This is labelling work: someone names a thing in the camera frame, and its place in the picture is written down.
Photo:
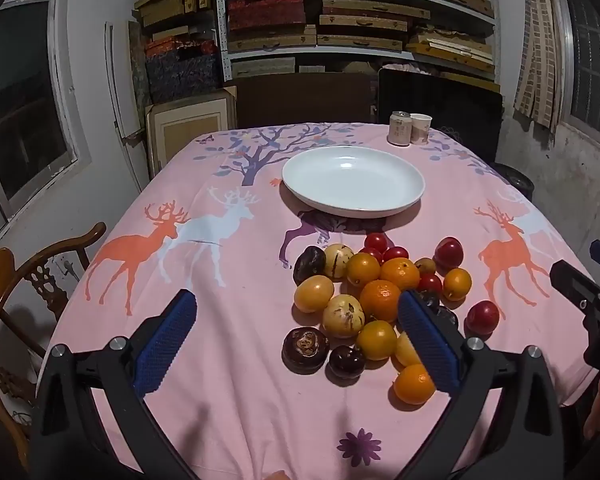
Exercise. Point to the beige paper cup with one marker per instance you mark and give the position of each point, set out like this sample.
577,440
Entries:
421,130

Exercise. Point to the red plum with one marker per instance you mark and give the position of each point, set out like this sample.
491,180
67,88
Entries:
448,252
482,317

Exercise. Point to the white plate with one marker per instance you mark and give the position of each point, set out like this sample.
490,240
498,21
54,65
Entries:
352,180

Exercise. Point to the yellow pepino melon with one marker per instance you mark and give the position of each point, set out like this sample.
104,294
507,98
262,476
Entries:
338,260
343,315
405,351

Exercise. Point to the white framed barred window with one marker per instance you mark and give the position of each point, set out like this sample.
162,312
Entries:
595,60

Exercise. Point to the dark purple mangosteen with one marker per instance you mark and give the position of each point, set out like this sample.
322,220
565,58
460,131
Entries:
305,350

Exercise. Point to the white framed dark window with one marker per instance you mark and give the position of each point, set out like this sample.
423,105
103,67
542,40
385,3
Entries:
20,100

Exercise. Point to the small brown round fruit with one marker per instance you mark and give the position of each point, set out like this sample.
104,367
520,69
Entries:
425,265

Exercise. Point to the pink deer print tablecloth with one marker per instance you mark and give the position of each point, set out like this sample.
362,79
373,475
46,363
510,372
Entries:
230,410

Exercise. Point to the beige framed panel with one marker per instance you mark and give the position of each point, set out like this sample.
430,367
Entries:
190,130

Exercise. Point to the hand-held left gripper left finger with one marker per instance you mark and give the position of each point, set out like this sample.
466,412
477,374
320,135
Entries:
165,345

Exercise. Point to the pink cloth bundle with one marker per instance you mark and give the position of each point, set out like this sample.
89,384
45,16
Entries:
405,67

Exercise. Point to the pile of patterned gift boxes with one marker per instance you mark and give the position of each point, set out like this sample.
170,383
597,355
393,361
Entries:
180,70

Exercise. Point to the white leaning board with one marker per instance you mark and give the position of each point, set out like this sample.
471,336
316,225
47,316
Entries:
122,90

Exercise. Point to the beige patterned hanging cloth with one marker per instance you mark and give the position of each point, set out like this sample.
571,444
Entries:
537,45

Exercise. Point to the dark purple fruit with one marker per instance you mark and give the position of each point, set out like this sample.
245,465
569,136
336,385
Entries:
447,317
309,263
428,299
346,361

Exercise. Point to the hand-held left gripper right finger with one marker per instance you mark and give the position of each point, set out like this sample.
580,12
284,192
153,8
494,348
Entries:
430,345

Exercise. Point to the brown cardboard sheet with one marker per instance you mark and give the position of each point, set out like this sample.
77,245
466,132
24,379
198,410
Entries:
300,100

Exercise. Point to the beige beverage can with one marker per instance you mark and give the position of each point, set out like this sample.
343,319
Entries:
399,130

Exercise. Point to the orange tangerine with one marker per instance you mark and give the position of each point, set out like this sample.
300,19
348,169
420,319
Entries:
400,274
380,300
414,384

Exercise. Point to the white metal shelf rack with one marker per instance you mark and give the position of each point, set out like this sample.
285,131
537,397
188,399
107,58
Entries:
221,35

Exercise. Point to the black round stool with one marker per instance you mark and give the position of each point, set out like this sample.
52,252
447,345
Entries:
515,177

